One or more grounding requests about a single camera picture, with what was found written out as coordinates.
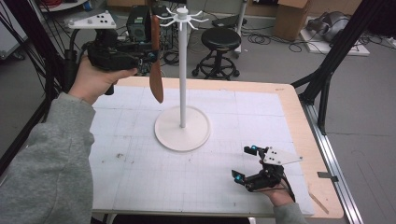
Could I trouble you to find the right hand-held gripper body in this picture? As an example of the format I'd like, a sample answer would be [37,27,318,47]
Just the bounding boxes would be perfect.
[245,147,304,192]

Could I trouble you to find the grey backpack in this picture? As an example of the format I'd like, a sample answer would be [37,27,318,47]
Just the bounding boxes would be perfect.
[306,11,351,43]

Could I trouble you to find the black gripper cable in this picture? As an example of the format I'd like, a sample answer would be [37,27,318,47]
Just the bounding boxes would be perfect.
[279,173,296,202]

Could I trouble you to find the black computer case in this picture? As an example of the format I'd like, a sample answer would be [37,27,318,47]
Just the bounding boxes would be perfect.
[126,5,151,43]

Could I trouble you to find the large open cardboard box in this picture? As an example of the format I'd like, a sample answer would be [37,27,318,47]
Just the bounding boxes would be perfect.
[274,0,313,42]

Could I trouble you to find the black round stool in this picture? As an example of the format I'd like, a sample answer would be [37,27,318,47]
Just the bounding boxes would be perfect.
[191,27,243,80]

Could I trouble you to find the white grid mat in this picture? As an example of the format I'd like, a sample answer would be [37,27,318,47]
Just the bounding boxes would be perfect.
[88,85,316,217]

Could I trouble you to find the white floor board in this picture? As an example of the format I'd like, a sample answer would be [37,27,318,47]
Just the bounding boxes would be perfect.
[299,27,371,57]

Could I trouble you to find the black floor cable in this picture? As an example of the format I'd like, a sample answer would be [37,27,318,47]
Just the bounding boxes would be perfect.
[242,29,312,54]

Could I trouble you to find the wooden spatula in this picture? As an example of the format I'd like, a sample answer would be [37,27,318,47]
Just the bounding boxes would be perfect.
[148,14,164,105]

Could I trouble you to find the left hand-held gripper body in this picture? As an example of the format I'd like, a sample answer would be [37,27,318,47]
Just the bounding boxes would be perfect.
[67,10,140,71]

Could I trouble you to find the white hook rack stand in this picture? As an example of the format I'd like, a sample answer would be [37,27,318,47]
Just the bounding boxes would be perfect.
[154,6,211,153]

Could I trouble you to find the black metal frame post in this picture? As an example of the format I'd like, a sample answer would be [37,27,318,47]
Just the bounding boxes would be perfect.
[291,0,396,135]

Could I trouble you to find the person's left hand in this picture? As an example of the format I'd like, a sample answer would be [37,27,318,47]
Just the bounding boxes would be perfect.
[68,56,138,105]

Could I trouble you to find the thin wooden stick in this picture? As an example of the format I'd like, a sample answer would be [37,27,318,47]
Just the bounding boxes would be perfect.
[307,190,330,216]

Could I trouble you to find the aluminium rail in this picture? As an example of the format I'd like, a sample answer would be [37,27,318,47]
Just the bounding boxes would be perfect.
[301,101,364,224]

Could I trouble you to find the person's right hand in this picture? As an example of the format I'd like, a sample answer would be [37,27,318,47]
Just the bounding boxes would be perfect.
[260,178,296,208]

